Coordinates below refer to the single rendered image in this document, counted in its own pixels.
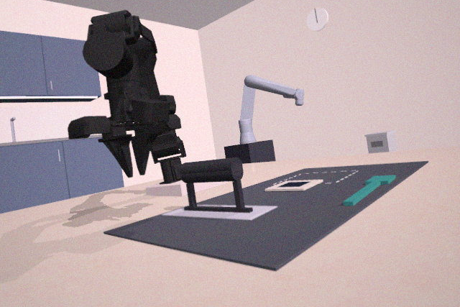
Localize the white square tile with dark center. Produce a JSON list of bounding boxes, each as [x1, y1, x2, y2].
[[265, 180, 323, 191]]

